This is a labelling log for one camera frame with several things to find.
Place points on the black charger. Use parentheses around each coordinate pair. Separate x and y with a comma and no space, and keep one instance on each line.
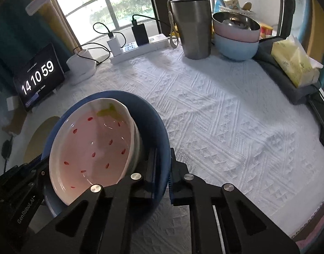
(140,34)

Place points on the white charger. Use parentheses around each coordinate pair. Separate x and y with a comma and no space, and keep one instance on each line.
(114,46)

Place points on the light blue bowl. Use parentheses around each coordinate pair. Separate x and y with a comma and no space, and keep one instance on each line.
(236,50)

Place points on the black round gadget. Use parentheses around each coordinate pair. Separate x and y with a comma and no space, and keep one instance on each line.
(6,148)

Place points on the small red yellow box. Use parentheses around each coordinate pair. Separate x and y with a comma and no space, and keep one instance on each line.
(266,31)

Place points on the white basket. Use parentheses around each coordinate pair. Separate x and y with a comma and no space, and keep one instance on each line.
(244,10)

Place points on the small white box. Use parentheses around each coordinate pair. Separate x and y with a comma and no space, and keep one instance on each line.
(12,103)

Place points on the white desk lamp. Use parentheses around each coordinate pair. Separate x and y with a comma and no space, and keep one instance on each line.
(81,68)

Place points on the pink bowl with steel liner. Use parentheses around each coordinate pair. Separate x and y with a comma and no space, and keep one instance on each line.
(238,33)

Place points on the yellow curtain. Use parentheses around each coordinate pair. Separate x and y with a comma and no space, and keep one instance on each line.
(59,23)
(319,23)

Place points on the tablet showing clock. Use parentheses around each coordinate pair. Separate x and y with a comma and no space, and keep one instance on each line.
(37,78)

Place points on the teal curtain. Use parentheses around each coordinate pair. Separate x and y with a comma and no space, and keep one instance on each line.
(8,31)

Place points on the balcony railing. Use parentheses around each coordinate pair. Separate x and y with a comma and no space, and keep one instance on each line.
(109,5)

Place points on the large blue bowl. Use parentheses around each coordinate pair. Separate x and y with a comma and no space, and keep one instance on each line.
(151,127)

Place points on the white power strip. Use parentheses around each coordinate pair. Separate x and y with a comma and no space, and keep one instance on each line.
(151,45)

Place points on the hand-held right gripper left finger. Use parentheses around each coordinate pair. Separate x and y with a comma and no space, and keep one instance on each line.
(140,187)

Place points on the cardboard box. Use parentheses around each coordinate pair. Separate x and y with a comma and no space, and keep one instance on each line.
(15,121)

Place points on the pink strawberry print bowl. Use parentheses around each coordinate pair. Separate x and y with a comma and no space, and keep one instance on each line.
(93,150)

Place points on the cream round plate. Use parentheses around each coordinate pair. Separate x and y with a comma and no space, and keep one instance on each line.
(39,137)

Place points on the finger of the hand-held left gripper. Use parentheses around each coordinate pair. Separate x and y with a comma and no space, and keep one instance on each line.
(36,169)

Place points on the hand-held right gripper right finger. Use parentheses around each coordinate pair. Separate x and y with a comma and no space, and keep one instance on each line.
(172,182)

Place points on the yellow tissue pack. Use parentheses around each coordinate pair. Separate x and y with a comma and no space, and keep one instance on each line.
(294,60)

